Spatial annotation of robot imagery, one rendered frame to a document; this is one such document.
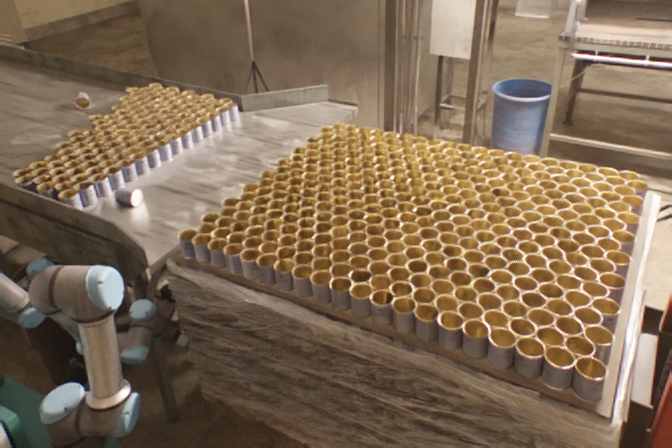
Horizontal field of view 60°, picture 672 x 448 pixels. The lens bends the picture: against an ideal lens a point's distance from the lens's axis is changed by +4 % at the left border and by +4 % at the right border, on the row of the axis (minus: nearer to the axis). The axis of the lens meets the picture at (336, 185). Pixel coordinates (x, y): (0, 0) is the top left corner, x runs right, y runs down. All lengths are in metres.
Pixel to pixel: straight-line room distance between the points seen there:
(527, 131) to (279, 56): 2.10
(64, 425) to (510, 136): 3.71
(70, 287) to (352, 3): 3.25
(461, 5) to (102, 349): 3.44
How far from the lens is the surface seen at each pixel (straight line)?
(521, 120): 4.65
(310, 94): 3.22
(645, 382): 2.07
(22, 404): 2.34
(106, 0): 10.22
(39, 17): 9.56
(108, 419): 1.90
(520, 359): 1.59
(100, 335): 1.75
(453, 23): 4.47
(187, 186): 2.54
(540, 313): 1.71
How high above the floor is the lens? 2.32
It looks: 31 degrees down
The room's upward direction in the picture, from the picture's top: 2 degrees counter-clockwise
